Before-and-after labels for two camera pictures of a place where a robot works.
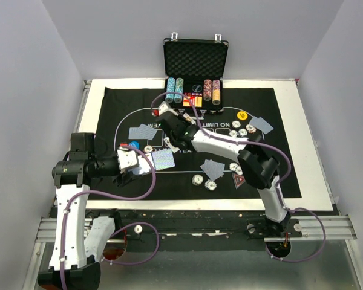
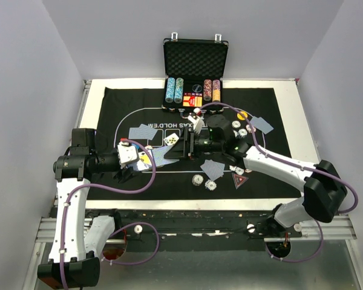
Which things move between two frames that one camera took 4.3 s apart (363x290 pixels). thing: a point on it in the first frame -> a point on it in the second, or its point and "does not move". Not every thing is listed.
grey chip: x=242 y=132 does not move
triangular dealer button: x=238 y=180 does not move
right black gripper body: x=184 y=122 -> x=199 y=144
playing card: x=213 y=169 does not move
